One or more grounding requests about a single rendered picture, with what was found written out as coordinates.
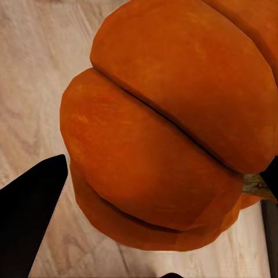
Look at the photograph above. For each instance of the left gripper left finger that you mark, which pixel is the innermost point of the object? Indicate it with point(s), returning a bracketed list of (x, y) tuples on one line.
[(26, 208)]

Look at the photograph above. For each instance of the pumpkin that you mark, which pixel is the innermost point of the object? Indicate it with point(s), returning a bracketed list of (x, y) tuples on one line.
[(170, 128)]

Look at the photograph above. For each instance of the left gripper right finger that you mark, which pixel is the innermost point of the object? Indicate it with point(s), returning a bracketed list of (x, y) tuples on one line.
[(270, 177)]

